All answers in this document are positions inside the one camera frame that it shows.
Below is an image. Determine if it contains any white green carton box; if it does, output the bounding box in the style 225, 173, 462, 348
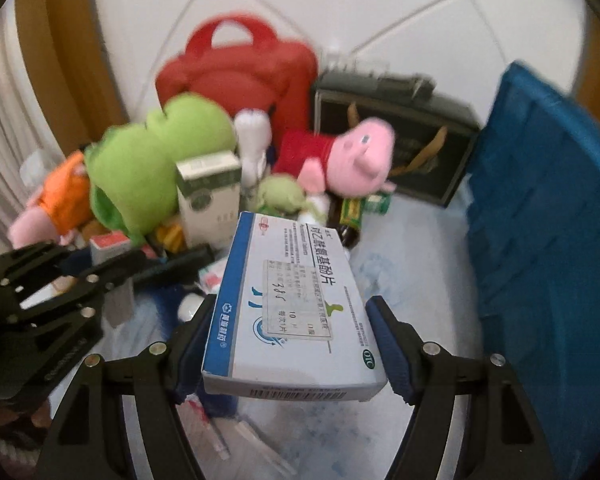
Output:
176, 151, 242, 248

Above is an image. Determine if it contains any blue white medicine box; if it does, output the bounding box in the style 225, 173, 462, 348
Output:
201, 211, 387, 402

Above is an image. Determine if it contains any small green frog plush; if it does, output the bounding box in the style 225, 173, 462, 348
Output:
248, 174, 327, 224

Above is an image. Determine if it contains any large pink pig plush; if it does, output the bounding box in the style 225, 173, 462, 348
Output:
8, 150, 94, 249

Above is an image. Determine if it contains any large green plush toy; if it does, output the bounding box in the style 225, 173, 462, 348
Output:
84, 92, 237, 245

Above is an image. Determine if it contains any white curtain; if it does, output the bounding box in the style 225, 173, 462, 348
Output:
0, 0, 62, 254

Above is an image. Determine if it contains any blue plastic storage crate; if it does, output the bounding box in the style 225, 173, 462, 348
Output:
467, 62, 600, 479

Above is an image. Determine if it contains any white plush toy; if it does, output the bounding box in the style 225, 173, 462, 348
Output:
234, 108, 272, 191

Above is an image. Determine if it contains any brown glass medicine bottle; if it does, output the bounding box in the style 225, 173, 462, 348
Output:
326, 195, 365, 249

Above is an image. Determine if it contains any red handbag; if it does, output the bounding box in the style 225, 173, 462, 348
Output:
155, 13, 318, 146

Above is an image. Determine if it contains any red dress pig plush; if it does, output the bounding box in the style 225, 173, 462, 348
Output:
272, 118, 396, 198

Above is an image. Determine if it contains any black framed box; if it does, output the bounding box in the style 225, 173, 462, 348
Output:
311, 70, 480, 207

